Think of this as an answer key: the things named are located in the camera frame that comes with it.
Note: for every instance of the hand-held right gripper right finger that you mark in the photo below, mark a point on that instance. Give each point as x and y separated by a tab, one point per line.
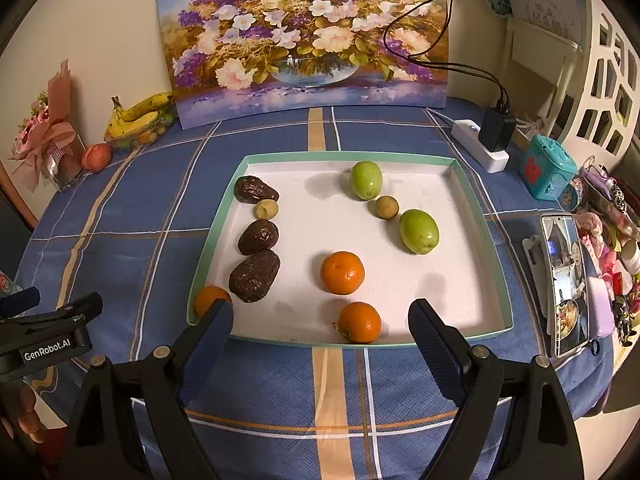
435	355

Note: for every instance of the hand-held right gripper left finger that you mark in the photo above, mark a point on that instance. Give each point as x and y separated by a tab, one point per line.
205	355

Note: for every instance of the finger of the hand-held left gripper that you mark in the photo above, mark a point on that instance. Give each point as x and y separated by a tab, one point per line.
70	311
20	302

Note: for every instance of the small orange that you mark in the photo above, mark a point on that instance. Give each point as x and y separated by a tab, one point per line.
209	297

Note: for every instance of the medium orange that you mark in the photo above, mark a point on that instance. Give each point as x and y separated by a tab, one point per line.
359	322

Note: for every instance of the dark brown avocado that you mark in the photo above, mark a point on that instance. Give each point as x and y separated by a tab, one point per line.
254	276

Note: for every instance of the large orange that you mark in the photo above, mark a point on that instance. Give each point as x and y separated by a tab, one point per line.
342	273

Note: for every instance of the green jujube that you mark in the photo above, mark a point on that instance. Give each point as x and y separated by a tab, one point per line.
419	231
366	179

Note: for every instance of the tan longan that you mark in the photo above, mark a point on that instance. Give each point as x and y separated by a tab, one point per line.
386	207

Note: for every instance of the olive longan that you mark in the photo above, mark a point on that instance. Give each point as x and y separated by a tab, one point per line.
265	208

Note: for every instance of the reddish brown date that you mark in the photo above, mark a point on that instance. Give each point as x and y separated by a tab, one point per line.
256	190

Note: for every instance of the white tray with teal rim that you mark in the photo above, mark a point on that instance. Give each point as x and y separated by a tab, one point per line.
310	210

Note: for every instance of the person's left hand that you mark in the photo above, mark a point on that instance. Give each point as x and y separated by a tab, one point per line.
27	412

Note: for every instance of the clear plastic bottle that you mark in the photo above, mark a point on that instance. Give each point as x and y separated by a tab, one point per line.
6	282

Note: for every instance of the blue plaid tablecloth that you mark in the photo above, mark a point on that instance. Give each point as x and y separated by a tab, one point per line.
280	400

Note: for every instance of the grey phone stand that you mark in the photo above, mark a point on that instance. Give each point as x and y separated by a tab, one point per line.
534	260

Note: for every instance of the smartphone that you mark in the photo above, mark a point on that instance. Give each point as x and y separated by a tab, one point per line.
565	285

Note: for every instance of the red apple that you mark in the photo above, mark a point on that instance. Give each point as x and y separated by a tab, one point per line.
96	156

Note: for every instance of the pink wrapped bouquet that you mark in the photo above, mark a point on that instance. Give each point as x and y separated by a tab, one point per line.
47	135

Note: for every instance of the lilac power bank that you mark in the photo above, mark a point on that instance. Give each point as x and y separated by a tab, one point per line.
600	305

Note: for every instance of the glass fruit bowl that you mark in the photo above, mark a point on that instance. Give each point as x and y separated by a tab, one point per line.
145	138

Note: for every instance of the round decorated tin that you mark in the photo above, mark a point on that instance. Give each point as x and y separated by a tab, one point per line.
571	195

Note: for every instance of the pile of small trinkets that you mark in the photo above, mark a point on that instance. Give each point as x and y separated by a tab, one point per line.
615	240

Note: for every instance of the teal toy box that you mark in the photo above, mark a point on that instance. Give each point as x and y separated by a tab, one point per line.
545	170

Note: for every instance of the yellow banana bunch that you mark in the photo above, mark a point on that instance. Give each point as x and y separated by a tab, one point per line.
147	104

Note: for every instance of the white power strip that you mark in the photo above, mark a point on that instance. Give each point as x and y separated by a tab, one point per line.
465	130

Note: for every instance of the black charger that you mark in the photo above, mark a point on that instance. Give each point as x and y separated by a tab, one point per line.
496	132

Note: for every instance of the white wooden rack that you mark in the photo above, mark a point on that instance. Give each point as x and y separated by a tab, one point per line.
510	60

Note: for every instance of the flower painting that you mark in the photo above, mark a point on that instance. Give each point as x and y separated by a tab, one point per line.
300	35

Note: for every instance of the white printed sign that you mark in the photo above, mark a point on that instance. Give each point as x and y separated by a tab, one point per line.
545	0

